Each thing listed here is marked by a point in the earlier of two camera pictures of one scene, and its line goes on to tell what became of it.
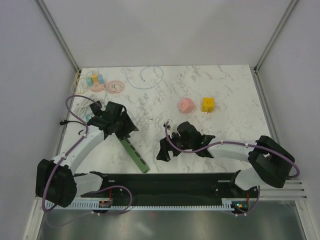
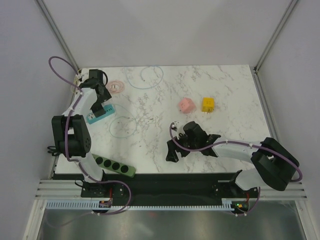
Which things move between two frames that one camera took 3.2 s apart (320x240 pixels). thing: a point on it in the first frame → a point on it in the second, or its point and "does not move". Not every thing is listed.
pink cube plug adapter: [186, 105] does not move
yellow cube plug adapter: [207, 104] does not move
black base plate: [174, 187] does not move
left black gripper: [129, 126] → [105, 97]
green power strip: [138, 160] → [106, 164]
